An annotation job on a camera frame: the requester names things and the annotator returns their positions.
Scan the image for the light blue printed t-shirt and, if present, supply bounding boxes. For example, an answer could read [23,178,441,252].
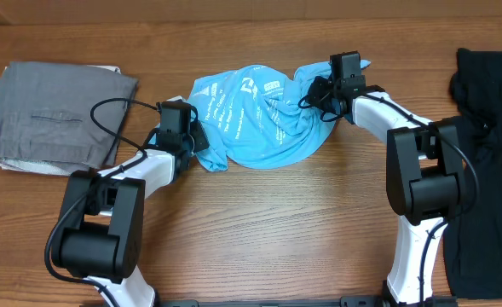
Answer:
[147,59,372,173]

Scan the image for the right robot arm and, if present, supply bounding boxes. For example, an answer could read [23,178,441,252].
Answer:
[298,51,471,307]

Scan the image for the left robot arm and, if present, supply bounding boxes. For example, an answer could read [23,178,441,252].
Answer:
[44,96,209,307]

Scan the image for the folded grey trousers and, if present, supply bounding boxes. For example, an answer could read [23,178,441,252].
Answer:
[0,61,138,176]

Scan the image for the black polo shirt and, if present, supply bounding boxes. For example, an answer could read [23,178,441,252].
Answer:
[444,49,502,299]

